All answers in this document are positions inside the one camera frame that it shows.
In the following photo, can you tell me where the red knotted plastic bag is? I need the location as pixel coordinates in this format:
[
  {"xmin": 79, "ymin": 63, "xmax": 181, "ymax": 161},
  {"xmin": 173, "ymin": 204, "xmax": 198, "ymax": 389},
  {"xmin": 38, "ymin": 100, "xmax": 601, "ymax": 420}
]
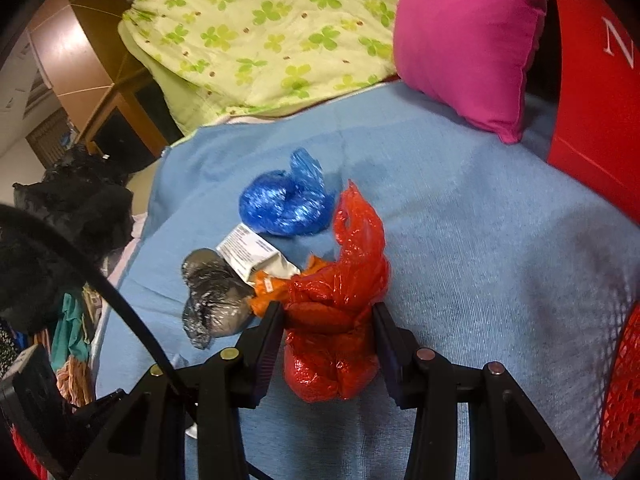
[{"xmin": 284, "ymin": 182, "xmax": 390, "ymax": 403}]

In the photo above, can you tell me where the orange snack wrapper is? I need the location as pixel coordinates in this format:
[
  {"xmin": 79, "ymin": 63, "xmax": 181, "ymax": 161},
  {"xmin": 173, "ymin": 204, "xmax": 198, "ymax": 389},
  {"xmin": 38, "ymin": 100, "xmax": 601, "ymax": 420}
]
[{"xmin": 250, "ymin": 255, "xmax": 329, "ymax": 318}]

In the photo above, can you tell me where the grey crumpled plastic bag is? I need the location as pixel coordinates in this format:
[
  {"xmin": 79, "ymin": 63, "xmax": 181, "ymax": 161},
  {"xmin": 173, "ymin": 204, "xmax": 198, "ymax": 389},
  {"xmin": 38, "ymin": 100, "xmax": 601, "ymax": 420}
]
[{"xmin": 181, "ymin": 248, "xmax": 254, "ymax": 350}]

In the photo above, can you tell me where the white printed paper packet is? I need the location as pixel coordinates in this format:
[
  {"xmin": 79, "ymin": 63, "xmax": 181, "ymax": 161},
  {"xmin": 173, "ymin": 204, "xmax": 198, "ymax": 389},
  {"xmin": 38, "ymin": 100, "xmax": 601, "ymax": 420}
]
[{"xmin": 216, "ymin": 223, "xmax": 300, "ymax": 286}]

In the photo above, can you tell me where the light blue blanket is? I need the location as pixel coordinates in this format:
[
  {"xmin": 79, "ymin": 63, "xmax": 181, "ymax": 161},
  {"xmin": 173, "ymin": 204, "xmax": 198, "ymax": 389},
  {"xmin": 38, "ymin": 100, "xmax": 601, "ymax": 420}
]
[{"xmin": 119, "ymin": 82, "xmax": 639, "ymax": 479}]

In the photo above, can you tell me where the blue crumpled plastic bag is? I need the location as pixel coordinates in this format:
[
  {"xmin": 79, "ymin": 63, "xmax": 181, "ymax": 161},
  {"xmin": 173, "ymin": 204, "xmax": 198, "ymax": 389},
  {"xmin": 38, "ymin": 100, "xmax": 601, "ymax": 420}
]
[{"xmin": 239, "ymin": 148, "xmax": 335, "ymax": 237}]

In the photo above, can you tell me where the teal garment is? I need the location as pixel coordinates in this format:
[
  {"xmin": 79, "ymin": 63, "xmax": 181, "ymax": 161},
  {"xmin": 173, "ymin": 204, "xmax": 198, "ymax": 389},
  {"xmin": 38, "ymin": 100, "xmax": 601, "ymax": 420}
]
[{"xmin": 50, "ymin": 292, "xmax": 90, "ymax": 372}]

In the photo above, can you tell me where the black puffy jacket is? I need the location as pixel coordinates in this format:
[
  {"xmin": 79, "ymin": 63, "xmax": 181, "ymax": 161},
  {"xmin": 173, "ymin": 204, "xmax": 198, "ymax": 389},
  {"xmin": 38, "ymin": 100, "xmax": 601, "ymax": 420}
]
[{"xmin": 13, "ymin": 144, "xmax": 134, "ymax": 266}]

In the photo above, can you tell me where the red mesh plastic basket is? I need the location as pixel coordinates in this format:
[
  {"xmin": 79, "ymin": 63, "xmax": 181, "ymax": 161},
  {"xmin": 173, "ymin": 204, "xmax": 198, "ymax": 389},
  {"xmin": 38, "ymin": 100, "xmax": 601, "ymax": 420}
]
[{"xmin": 598, "ymin": 302, "xmax": 639, "ymax": 479}]

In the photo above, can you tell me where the brown wooden cabinet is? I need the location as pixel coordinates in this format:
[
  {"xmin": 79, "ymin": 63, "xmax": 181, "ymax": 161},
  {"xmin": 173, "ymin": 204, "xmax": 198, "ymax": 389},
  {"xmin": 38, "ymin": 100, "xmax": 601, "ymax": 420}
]
[{"xmin": 27, "ymin": 0, "xmax": 167, "ymax": 157}]

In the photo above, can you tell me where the red Nilrich paper bag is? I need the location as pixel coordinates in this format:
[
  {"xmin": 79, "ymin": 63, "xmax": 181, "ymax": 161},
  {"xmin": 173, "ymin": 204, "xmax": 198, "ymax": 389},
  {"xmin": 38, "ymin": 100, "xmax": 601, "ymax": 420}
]
[{"xmin": 548, "ymin": 0, "xmax": 639, "ymax": 221}]

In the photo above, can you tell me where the green clover pattern quilt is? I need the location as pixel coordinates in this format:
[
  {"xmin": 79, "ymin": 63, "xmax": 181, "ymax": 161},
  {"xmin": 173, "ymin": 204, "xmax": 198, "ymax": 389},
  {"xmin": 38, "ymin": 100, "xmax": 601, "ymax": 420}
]
[{"xmin": 118, "ymin": 0, "xmax": 398, "ymax": 134}]

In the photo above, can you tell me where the magenta pillow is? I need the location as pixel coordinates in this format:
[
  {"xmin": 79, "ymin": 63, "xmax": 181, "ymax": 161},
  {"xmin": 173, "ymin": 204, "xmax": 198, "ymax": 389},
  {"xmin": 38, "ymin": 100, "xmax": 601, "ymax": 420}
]
[{"xmin": 393, "ymin": 0, "xmax": 547, "ymax": 144}]

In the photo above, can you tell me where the black cable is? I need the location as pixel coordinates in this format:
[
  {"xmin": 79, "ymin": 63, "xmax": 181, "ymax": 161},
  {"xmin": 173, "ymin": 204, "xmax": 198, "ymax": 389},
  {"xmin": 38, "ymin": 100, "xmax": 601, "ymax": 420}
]
[{"xmin": 0, "ymin": 202, "xmax": 274, "ymax": 480}]

